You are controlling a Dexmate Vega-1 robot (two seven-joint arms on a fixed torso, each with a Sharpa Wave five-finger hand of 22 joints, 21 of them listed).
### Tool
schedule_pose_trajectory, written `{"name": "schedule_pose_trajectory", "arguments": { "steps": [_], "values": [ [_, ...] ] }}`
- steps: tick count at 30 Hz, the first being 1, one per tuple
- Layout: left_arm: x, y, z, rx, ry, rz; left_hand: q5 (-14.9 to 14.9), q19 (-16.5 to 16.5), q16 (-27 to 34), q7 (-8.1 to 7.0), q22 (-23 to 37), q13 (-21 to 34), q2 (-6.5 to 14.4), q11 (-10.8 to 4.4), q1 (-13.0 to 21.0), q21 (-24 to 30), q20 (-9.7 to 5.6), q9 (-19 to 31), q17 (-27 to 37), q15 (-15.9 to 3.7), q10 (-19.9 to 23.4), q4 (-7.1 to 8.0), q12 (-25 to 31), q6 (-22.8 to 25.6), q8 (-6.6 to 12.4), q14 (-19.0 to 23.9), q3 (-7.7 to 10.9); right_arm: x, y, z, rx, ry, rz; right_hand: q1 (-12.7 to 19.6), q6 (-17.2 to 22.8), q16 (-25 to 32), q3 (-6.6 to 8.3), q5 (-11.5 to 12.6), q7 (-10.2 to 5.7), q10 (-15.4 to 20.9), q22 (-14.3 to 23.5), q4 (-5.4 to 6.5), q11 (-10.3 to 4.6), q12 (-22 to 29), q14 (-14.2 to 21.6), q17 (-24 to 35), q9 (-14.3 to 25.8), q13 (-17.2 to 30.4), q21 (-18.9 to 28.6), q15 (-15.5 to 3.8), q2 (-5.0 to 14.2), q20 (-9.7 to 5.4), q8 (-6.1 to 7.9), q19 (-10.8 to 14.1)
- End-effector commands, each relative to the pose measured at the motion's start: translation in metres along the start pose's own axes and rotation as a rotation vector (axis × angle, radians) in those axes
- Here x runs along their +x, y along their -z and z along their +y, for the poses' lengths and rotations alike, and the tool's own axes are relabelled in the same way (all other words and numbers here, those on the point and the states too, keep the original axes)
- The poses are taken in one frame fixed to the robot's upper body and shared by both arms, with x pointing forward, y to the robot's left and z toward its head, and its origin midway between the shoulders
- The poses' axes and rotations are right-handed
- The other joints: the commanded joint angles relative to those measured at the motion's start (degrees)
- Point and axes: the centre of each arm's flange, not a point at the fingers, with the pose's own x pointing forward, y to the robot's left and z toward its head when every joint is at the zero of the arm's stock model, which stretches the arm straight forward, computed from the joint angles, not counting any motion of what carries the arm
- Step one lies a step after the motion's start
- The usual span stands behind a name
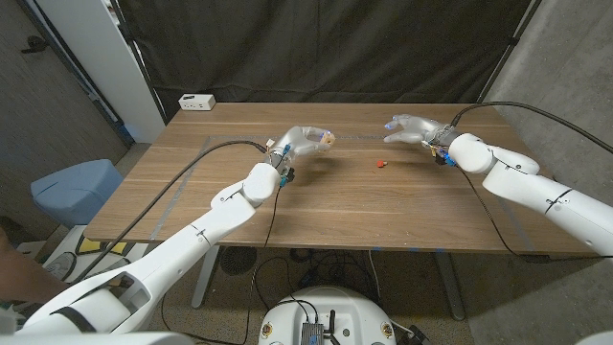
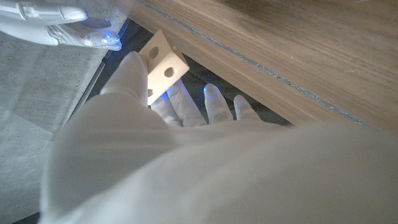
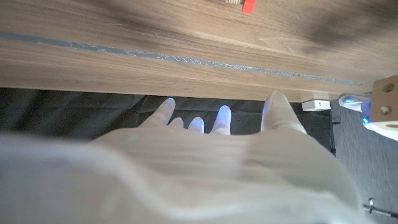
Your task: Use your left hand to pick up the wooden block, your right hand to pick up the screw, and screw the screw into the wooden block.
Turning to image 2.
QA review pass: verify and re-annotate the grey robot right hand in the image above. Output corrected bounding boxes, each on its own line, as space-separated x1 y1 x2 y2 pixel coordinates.
0 0 123 52

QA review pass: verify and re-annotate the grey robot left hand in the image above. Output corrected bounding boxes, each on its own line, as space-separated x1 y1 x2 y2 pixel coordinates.
39 51 398 224

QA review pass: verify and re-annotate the wooden block with holes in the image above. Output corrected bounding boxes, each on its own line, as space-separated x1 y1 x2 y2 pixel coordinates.
138 29 191 106

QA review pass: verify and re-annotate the black backdrop curtain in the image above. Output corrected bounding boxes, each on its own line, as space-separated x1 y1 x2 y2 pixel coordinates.
93 18 295 128

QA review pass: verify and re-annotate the large wooden board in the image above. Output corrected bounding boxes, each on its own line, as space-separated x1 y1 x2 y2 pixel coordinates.
136 0 376 129

